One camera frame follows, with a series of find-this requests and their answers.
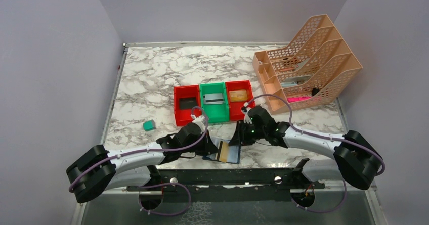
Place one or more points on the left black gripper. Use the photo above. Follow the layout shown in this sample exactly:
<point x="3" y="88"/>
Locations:
<point x="208" y="147"/>

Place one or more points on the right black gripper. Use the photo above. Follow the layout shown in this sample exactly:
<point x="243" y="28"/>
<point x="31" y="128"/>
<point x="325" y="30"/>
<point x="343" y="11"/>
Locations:
<point x="239" y="137"/>

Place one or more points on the navy blue card holder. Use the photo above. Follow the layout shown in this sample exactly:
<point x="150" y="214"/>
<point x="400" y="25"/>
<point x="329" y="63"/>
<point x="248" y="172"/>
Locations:
<point x="234" y="152"/>

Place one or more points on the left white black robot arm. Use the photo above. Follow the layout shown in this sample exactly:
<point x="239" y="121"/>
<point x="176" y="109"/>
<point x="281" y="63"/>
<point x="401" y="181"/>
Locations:
<point x="98" y="169"/>

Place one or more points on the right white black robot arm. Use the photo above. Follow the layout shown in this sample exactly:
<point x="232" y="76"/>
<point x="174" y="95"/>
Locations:
<point x="349" y="156"/>

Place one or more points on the red bin with gold card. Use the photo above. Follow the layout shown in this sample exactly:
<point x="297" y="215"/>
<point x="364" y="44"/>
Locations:
<point x="234" y="107"/>

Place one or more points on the red bin with black card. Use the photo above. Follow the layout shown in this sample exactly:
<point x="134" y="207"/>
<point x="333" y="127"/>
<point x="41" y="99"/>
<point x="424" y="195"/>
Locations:
<point x="183" y="117"/>

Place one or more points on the black card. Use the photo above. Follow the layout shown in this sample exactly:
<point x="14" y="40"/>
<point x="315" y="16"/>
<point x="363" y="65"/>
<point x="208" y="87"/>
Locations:
<point x="187" y="103"/>

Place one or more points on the silver card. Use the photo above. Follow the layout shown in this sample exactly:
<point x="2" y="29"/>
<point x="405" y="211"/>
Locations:
<point x="213" y="98"/>

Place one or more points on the green plastic bin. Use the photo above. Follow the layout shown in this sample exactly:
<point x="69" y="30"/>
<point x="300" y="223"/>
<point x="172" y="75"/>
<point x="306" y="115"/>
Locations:
<point x="216" y="113"/>

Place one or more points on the silver gray item in organizer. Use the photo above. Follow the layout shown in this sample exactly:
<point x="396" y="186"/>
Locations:
<point x="294" y="81"/>

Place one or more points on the small teal eraser block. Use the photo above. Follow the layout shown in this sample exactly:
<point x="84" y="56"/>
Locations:
<point x="149" y="125"/>

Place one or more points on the black clip in organizer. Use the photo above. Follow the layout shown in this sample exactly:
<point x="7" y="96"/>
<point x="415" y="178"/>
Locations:
<point x="314" y="91"/>

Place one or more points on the peach plastic file organizer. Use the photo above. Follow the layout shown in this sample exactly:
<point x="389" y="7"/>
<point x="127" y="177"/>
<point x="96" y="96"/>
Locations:
<point x="319" y="50"/>

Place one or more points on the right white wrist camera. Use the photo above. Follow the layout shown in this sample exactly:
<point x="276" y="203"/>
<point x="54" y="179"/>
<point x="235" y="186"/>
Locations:
<point x="245" y="110"/>

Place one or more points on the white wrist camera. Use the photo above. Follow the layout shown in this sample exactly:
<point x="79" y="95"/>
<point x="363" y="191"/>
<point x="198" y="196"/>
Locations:
<point x="200" y="121"/>
<point x="245" y="110"/>

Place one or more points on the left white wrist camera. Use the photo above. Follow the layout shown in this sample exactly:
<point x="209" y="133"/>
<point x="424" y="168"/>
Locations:
<point x="200" y="121"/>

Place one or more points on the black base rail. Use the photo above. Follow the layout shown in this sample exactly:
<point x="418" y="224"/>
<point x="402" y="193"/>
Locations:
<point x="225" y="185"/>

